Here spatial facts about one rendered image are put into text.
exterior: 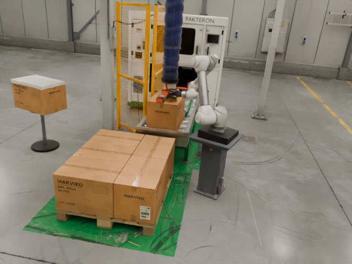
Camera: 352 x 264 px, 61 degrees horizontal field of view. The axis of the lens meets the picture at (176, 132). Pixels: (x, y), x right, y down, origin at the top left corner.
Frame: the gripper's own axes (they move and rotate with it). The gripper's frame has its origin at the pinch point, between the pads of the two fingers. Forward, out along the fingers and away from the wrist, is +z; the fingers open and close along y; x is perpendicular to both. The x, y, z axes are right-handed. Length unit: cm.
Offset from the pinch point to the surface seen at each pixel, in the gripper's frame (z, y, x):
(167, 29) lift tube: 5, -76, 16
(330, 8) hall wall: -430, -134, 862
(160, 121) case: 5.4, 37.8, -4.7
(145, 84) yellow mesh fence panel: 43, 8, 65
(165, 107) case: -1.5, 17.6, -5.1
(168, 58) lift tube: 1.6, -39.9, 15.9
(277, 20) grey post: -163, -90, 271
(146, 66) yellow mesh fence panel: 42, -19, 64
